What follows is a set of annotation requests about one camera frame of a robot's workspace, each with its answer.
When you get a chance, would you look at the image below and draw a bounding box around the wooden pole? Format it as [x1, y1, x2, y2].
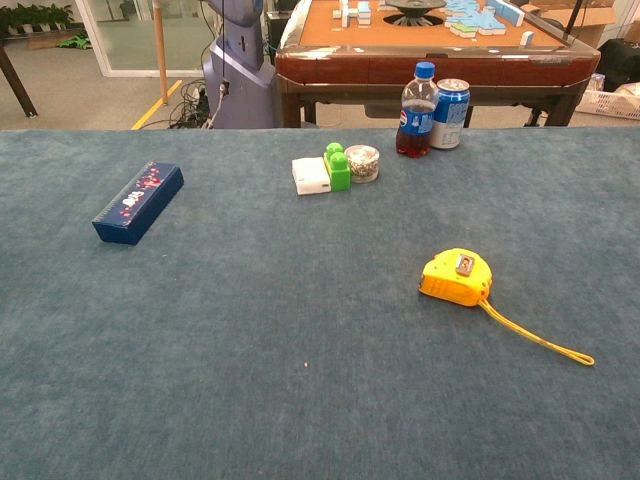
[152, 0, 170, 106]

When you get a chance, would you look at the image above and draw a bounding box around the small white box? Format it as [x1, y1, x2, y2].
[291, 156, 332, 196]

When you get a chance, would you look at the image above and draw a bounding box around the brown mahjong table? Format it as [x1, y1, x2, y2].
[274, 0, 601, 129]

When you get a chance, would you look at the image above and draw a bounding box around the white framed glass partition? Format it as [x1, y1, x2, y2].
[74, 0, 221, 79]

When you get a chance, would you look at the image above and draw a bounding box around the dark blue rectangular box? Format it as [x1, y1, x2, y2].
[91, 160, 185, 246]

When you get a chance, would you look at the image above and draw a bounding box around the stack of white mahjong tiles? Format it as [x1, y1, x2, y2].
[339, 0, 374, 27]

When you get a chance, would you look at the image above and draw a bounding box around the blue soda can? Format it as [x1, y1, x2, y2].
[428, 78, 472, 151]

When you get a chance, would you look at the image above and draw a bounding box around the tangle of black floor cables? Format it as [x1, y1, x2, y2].
[168, 79, 216, 130]

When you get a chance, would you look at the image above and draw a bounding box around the pile of blue mahjong tiles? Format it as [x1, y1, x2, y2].
[444, 0, 526, 39]

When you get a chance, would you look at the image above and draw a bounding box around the cardboard box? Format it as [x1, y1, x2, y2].
[524, 0, 640, 49]

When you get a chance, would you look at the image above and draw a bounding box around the Pepsi cola plastic bottle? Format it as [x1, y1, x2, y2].
[395, 61, 440, 159]

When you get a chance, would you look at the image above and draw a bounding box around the green cloth on floor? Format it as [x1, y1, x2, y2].
[57, 32, 94, 51]

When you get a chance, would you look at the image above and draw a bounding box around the blue-grey machine pedestal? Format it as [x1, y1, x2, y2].
[201, 0, 277, 130]

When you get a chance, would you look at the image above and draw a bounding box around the dark table leg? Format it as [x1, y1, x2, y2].
[0, 42, 39, 119]

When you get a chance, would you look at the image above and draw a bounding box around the black bag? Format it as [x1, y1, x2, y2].
[597, 38, 640, 94]

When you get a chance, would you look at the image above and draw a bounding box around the black mahjong table centre dome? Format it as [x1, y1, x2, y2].
[382, 0, 449, 26]

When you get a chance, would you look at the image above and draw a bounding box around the white plastic basket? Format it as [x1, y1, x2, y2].
[574, 87, 640, 121]

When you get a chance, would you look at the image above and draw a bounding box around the green toy brick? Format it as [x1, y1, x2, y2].
[323, 142, 353, 193]

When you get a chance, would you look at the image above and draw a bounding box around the yellow tape measure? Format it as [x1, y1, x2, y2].
[417, 247, 596, 368]

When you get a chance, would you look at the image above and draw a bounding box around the row of potted plants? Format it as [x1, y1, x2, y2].
[0, 3, 75, 36]

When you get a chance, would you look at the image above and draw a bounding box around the clear round jar of pins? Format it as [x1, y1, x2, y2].
[344, 144, 381, 185]

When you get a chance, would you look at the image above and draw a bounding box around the blue felt table cover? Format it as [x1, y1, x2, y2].
[0, 127, 640, 480]

